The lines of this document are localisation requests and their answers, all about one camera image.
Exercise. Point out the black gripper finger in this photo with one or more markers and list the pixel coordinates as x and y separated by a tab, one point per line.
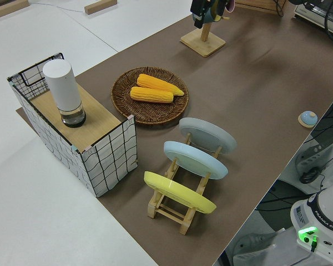
201	8

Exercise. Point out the wooden drawer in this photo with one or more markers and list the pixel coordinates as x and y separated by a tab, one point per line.
255	5

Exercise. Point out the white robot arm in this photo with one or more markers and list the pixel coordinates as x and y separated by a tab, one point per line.
322	219

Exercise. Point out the dark blue mug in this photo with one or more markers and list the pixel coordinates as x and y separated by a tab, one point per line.
214	11

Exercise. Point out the pink mug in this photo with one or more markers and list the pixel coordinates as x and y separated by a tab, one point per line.
230	5

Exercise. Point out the bamboo mug tree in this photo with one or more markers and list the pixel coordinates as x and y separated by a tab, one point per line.
204	44

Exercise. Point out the yellow corn cob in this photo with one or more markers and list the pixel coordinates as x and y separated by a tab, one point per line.
151	94
152	81

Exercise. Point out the brown table mat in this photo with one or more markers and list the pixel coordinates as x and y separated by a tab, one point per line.
252	83

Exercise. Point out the wooden block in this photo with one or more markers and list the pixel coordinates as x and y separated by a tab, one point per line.
8	8
100	7

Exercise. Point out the white toaster oven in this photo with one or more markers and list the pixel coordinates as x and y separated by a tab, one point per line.
313	14

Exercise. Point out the brown wicker basket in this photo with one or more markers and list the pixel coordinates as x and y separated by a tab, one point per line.
155	113

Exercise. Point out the grey plate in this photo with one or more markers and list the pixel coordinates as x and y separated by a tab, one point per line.
208	135

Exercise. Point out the light blue plate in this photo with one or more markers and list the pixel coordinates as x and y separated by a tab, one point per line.
194	159

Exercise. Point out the blue call bell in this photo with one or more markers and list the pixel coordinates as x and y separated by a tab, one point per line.
308	117

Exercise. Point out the white cylinder with metal base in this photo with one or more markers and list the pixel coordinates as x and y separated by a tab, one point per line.
61	86

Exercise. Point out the yellow plate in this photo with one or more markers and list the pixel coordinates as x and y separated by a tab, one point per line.
177	191

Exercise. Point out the wooden plate rack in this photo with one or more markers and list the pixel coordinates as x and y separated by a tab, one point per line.
169	213

